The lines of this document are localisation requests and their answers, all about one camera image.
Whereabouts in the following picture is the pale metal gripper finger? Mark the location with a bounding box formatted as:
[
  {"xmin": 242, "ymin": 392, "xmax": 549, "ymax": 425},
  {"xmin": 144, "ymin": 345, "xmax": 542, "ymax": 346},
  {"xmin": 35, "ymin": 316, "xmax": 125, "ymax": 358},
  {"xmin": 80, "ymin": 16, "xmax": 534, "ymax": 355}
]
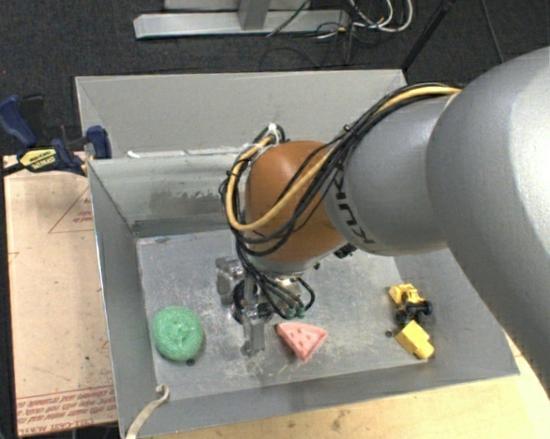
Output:
[
  {"xmin": 251, "ymin": 315, "xmax": 267, "ymax": 353},
  {"xmin": 238, "ymin": 318, "xmax": 257, "ymax": 359}
]

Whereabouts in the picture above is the grey metal bin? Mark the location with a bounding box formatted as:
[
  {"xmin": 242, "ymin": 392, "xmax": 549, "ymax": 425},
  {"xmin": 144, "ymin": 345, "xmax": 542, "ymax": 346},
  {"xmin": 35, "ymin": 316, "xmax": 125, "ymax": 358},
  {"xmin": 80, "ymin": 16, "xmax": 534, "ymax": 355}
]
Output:
[{"xmin": 74, "ymin": 46, "xmax": 524, "ymax": 439}]

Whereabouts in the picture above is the pink wedge sponge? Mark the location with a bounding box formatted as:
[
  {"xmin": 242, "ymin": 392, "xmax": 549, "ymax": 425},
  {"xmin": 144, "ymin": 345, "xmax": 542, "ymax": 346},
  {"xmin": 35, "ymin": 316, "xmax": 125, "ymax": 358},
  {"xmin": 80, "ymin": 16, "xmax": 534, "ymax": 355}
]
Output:
[{"xmin": 274, "ymin": 318, "xmax": 331, "ymax": 366}]

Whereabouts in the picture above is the green round sponge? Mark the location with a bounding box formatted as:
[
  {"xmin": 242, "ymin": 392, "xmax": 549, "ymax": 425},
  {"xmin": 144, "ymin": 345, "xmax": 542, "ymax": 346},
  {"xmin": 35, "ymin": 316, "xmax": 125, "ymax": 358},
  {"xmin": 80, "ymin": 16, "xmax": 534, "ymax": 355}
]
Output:
[{"xmin": 150, "ymin": 303, "xmax": 207, "ymax": 365}]

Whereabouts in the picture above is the yellow toy truck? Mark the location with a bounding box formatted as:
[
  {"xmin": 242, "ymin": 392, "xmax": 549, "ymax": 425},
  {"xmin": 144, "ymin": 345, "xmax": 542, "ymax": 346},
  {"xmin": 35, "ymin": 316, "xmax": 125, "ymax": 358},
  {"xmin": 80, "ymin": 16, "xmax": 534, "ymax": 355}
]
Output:
[{"xmin": 387, "ymin": 281, "xmax": 436, "ymax": 326}]

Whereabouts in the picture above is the yellow block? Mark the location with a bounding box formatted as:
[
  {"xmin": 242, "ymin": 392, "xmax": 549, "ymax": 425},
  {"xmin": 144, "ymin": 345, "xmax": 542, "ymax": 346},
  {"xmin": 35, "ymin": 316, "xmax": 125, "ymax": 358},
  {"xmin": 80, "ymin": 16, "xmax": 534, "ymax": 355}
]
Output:
[{"xmin": 393, "ymin": 318, "xmax": 437, "ymax": 363}]

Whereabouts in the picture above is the brown cardboard board red print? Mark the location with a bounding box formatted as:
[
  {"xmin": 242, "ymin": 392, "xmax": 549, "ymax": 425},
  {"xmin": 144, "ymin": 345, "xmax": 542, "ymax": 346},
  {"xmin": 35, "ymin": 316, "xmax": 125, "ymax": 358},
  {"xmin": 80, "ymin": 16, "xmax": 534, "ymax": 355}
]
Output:
[{"xmin": 0, "ymin": 148, "xmax": 120, "ymax": 439}]

